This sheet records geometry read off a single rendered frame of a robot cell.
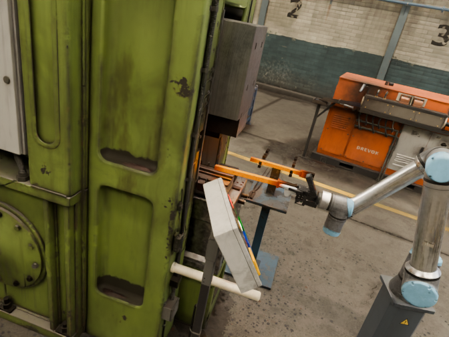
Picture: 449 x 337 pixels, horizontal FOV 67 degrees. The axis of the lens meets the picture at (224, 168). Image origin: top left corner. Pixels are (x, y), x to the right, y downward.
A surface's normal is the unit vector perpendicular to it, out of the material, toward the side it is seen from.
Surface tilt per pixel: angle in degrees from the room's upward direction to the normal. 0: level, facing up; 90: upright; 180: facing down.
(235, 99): 90
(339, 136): 92
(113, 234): 90
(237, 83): 90
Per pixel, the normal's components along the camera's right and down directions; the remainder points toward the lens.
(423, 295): -0.50, 0.36
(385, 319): -0.76, 0.15
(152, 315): -0.26, 0.37
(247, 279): 0.16, 0.44
